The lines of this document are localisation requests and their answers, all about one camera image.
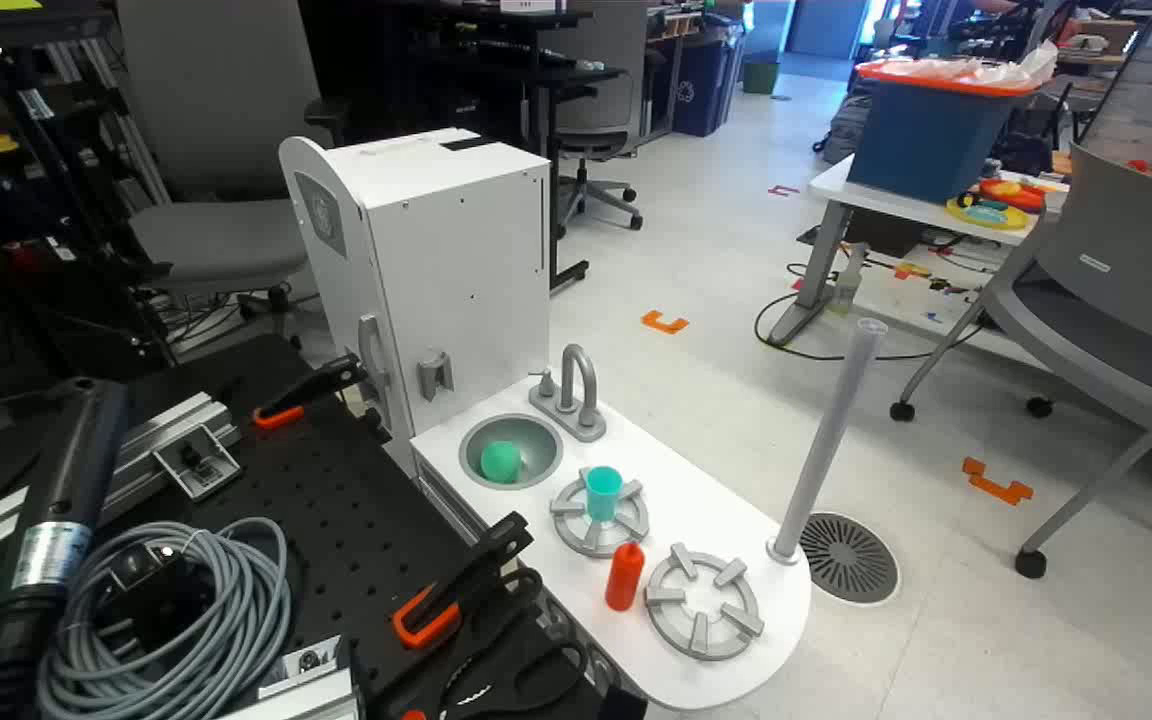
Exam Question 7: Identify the grey toy faucet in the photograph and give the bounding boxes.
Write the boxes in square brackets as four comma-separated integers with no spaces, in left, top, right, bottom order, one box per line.
[528,340,614,442]

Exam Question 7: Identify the grey plastic chair on castors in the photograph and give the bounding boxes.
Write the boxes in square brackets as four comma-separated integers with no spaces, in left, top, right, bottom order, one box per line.
[887,144,1152,583]

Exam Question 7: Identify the black scissors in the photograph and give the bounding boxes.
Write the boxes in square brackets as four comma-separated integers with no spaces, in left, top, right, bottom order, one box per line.
[432,571,591,720]

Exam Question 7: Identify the dark swivel office chair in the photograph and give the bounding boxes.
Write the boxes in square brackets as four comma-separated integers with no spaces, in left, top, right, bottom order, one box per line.
[539,0,653,232]

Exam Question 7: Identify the aluminium extrusion rail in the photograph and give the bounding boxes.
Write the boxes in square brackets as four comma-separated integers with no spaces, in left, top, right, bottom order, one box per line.
[0,386,246,575]

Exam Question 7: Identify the blue bin orange lid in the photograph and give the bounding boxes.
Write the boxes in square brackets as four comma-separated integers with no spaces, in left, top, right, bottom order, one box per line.
[848,52,1053,207]

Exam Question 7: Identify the grey toy sink bowl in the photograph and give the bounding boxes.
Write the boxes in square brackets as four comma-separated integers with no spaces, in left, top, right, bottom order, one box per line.
[456,408,566,491]

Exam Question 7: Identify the green toy ball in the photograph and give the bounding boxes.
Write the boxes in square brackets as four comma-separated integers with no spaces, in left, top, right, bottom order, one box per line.
[478,437,528,488]

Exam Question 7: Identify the orange floor tape marker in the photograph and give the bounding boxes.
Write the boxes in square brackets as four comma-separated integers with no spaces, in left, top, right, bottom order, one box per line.
[641,306,693,340]
[962,452,1041,506]

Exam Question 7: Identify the blue recycling bin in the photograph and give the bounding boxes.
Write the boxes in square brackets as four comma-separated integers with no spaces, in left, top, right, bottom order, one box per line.
[673,33,746,138]

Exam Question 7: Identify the white side table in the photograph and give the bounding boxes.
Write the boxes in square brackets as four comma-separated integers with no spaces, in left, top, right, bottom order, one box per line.
[767,152,1074,362]

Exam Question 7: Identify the teal toy cup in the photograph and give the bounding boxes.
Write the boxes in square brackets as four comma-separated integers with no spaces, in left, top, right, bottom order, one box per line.
[581,465,627,526]

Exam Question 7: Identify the black clamp orange handle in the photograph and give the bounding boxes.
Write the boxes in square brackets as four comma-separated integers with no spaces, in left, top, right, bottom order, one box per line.
[387,506,538,652]
[250,351,372,438]

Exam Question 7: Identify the coiled grey cable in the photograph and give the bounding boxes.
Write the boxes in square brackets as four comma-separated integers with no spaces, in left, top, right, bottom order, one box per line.
[38,515,297,720]

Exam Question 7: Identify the round metal floor drain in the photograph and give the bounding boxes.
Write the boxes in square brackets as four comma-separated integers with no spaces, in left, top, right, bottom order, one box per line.
[797,506,899,608]

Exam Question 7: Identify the grey upright pole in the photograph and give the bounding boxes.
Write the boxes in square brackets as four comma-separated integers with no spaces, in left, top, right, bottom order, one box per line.
[765,320,887,569]

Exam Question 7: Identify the black cylindrical device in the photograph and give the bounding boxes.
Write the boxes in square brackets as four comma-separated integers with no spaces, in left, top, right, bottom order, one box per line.
[0,375,137,694]

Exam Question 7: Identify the yellow and orange toy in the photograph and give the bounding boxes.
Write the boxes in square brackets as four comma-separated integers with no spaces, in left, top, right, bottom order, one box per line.
[943,176,1053,232]

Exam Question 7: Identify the grey fabric office chair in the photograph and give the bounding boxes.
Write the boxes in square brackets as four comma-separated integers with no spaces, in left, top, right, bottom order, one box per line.
[112,0,328,316]

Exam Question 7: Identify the grey toy stove burner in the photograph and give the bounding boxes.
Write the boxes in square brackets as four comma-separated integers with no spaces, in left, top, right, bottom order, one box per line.
[641,540,767,661]
[546,472,653,558]

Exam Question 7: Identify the white toy kitchen unit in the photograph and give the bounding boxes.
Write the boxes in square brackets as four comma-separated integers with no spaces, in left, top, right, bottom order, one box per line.
[278,125,817,711]

